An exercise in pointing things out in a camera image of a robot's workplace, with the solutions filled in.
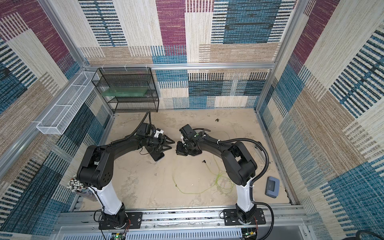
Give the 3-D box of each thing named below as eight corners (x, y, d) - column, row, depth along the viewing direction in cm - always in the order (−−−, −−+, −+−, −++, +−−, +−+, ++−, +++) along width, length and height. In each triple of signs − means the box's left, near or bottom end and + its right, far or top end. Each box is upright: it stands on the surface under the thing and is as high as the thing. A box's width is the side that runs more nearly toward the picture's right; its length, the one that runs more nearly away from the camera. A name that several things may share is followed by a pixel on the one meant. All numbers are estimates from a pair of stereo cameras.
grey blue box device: (265, 195, 83) (267, 193, 80) (265, 177, 89) (268, 175, 86) (276, 198, 82) (279, 197, 79) (276, 181, 87) (279, 178, 85)
